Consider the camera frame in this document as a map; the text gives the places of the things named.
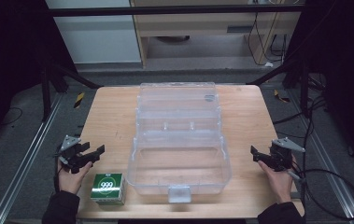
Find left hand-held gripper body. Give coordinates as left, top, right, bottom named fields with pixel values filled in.
left=57, top=134, right=93, bottom=175

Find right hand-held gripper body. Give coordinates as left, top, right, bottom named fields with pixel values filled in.
left=267, top=137, right=306, bottom=173

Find green and white box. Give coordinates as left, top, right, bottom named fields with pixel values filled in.
left=90, top=173, right=126, bottom=206

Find clear plastic storage box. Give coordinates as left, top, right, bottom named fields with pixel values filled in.
left=125, top=81, right=233, bottom=204

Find person's left hand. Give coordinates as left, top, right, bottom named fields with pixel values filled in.
left=57, top=160, right=93, bottom=196

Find person's right hand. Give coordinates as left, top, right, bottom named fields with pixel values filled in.
left=256, top=154, right=298, bottom=205

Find yellow and black tape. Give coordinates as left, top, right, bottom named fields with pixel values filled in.
left=73, top=91, right=86, bottom=110
left=273, top=89, right=291, bottom=104

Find black metal stand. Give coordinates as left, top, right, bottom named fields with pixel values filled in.
left=38, top=57, right=105, bottom=123
left=245, top=57, right=312, bottom=119

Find dark curtain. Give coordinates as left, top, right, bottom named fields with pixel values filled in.
left=0, top=0, right=77, bottom=157
left=285, top=0, right=354, bottom=175

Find white cabinet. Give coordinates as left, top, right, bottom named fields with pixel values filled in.
left=45, top=0, right=143, bottom=65

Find light wooden desk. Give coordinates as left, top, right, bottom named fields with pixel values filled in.
left=130, top=0, right=303, bottom=69

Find black horizontal bar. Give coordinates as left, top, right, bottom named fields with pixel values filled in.
left=45, top=5, right=305, bottom=18

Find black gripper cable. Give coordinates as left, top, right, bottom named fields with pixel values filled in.
left=52, top=166, right=64, bottom=194
left=287, top=167, right=354, bottom=221

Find black floor cable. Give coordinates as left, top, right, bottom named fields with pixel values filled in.
left=0, top=106, right=23, bottom=127
left=272, top=92, right=330, bottom=147

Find aluminium floor rail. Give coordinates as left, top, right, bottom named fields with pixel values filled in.
left=289, top=90, right=354, bottom=224
left=0, top=92, right=64, bottom=224

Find black hanging cables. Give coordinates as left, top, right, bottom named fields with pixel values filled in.
left=247, top=11, right=289, bottom=67

